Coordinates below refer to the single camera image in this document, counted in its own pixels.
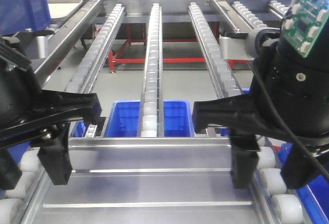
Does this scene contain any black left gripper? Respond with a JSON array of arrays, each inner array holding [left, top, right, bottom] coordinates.
[[1, 40, 102, 190]]

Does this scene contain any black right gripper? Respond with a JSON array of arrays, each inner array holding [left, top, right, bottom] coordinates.
[[192, 28, 328, 190]]

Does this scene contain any silver ribbed metal tray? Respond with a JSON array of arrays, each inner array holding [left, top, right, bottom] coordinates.
[[22, 138, 270, 223]]

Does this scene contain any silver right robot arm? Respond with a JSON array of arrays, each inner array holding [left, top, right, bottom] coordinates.
[[193, 29, 328, 189]]

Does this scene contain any grey tray far left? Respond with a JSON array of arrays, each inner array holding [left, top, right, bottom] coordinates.
[[48, 0, 83, 20]]

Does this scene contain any blue bin lower right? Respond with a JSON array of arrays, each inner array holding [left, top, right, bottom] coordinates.
[[221, 88, 329, 224]]

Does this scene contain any blue bin below centre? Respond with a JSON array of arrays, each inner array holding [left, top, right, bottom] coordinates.
[[104, 100, 195, 137]]

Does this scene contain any left steel divider beam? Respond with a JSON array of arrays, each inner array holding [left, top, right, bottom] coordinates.
[[32, 0, 103, 87]]

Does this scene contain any steel divider beam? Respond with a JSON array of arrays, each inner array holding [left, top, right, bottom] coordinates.
[[210, 0, 252, 34], [32, 0, 103, 87]]

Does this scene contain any right steel divider beam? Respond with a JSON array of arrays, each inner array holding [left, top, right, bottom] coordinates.
[[210, 0, 252, 34]]

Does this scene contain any green circuit board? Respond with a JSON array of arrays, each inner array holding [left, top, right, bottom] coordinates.
[[282, 0, 328, 58]]

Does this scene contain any blue bin upper left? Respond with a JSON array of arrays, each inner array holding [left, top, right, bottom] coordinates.
[[1, 0, 51, 35]]

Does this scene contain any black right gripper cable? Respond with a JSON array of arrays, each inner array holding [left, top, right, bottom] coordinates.
[[251, 57, 329, 181]]

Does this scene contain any right white roller rail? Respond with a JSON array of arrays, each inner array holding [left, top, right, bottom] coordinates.
[[189, 3, 309, 223]]

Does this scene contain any far right roller rail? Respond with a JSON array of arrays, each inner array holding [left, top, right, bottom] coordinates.
[[231, 1, 268, 29]]

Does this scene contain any red metal floor frame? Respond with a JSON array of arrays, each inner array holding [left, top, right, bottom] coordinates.
[[107, 39, 252, 72]]

